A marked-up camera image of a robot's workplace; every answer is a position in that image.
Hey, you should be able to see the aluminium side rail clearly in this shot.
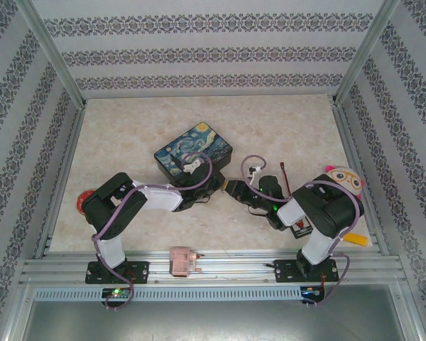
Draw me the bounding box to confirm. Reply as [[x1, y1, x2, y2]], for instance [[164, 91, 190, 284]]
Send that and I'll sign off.
[[34, 105, 89, 259], [332, 102, 391, 256]]

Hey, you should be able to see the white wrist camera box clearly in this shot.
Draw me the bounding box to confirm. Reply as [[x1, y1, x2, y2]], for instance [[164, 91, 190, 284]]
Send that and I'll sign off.
[[182, 158, 204, 175], [246, 164, 264, 186]]

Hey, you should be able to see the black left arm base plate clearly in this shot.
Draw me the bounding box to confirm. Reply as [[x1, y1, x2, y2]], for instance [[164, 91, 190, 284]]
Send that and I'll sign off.
[[84, 260, 151, 286]]

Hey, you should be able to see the aluminium frame post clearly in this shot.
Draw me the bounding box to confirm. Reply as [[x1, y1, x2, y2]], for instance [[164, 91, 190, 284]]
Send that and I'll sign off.
[[331, 0, 401, 104], [13, 0, 89, 107]]

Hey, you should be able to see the left circuit board with LED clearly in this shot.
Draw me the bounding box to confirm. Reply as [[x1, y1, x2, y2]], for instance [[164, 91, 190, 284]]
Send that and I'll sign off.
[[102, 288, 133, 300]]

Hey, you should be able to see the grey metal panel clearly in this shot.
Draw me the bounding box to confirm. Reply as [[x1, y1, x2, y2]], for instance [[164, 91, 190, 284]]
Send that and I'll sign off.
[[21, 301, 418, 341]]

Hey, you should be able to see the pink pencil sharpener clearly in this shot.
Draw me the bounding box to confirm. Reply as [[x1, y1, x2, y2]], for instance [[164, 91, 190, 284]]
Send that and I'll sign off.
[[169, 246, 202, 278]]

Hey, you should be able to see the plush toy with glasses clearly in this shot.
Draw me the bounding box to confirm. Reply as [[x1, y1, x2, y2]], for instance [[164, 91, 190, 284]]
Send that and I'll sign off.
[[324, 163, 365, 200]]

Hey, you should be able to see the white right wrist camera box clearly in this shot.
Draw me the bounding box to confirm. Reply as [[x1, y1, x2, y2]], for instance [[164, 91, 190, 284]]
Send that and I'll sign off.
[[246, 164, 264, 186]]

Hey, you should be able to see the thin red strap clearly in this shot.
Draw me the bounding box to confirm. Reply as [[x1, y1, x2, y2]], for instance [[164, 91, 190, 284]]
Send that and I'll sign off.
[[279, 161, 293, 197]]

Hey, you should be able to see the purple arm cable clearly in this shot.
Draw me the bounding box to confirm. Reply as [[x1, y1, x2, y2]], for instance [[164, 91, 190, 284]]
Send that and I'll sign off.
[[93, 151, 214, 312], [241, 154, 365, 308]]

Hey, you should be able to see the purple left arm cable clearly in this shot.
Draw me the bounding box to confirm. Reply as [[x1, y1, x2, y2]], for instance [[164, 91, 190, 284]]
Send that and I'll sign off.
[[93, 151, 214, 312]]

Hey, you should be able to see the black card with red print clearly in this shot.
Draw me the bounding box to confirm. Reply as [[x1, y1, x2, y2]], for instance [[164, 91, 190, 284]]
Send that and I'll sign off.
[[292, 220, 313, 239]]

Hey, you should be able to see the aluminium front rail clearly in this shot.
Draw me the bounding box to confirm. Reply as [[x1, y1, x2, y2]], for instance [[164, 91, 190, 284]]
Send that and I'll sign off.
[[19, 249, 409, 286]]

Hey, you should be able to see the yellow flat block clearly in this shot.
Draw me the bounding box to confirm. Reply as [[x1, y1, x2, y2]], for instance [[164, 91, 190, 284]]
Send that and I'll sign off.
[[343, 232, 371, 248]]

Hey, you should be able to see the starry night tin box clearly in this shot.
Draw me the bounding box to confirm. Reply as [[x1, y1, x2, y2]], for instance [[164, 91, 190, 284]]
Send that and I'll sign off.
[[153, 121, 234, 183]]

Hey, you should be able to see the grey slotted cable duct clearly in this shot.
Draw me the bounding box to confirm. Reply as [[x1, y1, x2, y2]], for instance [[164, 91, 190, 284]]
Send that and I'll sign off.
[[33, 286, 303, 303]]

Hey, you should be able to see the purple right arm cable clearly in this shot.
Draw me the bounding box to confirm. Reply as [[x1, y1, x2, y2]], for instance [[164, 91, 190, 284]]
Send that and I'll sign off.
[[241, 154, 365, 308]]

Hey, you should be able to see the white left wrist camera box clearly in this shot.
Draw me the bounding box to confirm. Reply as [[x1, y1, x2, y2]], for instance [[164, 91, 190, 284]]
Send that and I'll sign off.
[[182, 158, 204, 175]]

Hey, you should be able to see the red round tin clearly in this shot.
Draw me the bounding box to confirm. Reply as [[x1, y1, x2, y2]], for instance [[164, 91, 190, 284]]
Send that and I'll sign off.
[[74, 189, 95, 215]]

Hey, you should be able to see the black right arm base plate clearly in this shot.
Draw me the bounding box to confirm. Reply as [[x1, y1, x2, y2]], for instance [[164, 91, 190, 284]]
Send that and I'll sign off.
[[274, 258, 340, 284]]

